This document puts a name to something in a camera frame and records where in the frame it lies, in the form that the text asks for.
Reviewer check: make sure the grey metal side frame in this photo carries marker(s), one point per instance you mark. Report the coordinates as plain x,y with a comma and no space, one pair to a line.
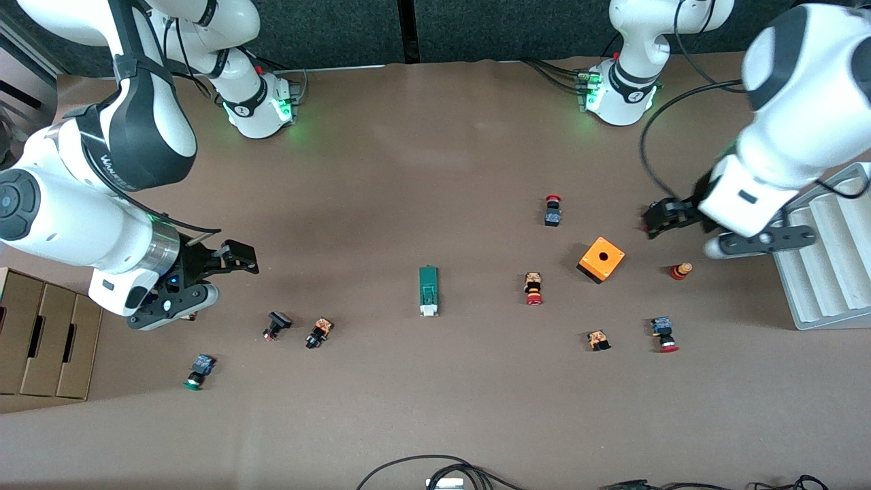
34,47

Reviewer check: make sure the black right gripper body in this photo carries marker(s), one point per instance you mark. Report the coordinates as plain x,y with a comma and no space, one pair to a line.
198,262

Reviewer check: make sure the black push button orange block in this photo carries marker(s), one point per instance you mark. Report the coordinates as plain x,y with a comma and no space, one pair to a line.
320,332

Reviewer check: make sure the orange button enclosure box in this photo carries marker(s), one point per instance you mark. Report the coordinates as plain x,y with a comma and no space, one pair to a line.
609,265

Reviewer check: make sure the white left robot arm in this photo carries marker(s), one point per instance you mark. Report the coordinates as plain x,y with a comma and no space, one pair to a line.
782,136

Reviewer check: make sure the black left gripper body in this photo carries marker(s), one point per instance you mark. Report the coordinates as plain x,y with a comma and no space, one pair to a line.
688,206

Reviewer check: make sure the brown cardboard box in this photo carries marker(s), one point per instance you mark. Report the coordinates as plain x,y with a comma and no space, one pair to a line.
47,340

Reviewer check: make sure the orange white contact block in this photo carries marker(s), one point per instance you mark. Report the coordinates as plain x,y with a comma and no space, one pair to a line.
599,339

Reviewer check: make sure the green push button blue block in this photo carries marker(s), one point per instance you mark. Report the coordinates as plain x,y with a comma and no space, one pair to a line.
200,367

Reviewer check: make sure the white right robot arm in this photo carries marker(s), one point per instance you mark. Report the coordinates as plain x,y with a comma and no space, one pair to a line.
68,218

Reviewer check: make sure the grey tray with white slots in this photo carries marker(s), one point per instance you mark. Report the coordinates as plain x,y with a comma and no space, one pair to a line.
830,272

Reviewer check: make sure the red orange emergency stop head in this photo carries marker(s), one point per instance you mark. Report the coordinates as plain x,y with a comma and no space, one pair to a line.
680,271

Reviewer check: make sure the red mushroom button black collar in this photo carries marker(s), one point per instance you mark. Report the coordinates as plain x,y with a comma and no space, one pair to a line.
552,214

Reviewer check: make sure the red mushroom button silver collar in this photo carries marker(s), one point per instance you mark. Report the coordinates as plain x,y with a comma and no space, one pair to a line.
664,333

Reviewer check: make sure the red yellow emergency stop button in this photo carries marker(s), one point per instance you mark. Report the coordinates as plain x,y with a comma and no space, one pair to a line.
533,286

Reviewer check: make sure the black flat push button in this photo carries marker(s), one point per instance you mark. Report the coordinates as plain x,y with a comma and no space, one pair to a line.
277,321

